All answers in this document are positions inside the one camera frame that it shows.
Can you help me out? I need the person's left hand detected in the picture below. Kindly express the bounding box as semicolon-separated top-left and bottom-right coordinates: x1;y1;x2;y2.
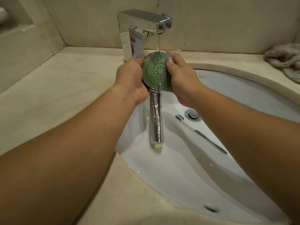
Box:
114;56;149;106

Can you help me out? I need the person's right hand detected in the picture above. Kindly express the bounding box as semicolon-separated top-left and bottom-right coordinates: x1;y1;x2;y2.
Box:
164;51;204;108

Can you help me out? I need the chrome handheld shower head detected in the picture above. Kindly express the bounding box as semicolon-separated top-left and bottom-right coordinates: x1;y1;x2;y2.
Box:
142;51;174;151

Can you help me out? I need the person's right forearm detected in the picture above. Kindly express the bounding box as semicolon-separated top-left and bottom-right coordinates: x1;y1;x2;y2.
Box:
187;85;300;224

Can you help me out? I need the person's left forearm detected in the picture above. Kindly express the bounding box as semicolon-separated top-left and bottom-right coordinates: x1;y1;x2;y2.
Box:
0;84;137;225

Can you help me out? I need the chrome square faucet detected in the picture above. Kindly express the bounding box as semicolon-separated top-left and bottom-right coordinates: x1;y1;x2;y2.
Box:
117;9;173;63

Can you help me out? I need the chrome sink drain stopper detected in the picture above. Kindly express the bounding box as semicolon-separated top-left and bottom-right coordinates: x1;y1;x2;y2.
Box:
185;109;201;121

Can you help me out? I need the white green toothbrush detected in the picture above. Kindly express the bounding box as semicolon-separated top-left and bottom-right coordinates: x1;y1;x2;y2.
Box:
175;115;228;154

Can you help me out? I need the white ceramic sink basin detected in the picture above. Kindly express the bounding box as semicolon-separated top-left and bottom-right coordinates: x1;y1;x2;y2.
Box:
115;63;300;225

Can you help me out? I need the pink grey towel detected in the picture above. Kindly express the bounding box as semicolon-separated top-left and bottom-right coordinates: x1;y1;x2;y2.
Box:
264;43;300;83

